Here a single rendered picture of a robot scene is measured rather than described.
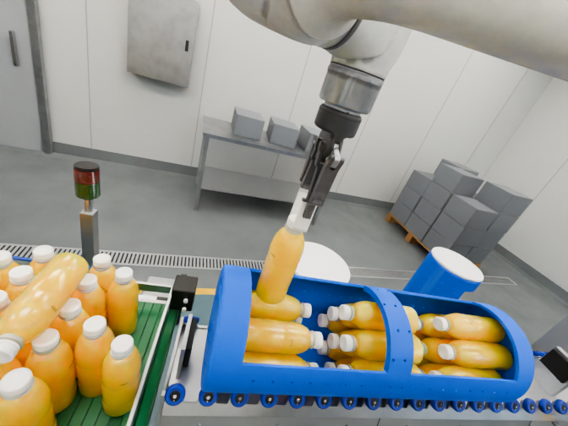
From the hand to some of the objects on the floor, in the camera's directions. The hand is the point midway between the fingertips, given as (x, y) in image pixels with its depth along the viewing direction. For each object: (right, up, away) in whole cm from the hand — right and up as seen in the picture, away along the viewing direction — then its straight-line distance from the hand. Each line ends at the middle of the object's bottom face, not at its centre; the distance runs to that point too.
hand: (303, 210), depth 54 cm
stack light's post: (-98, -92, +82) cm, 158 cm away
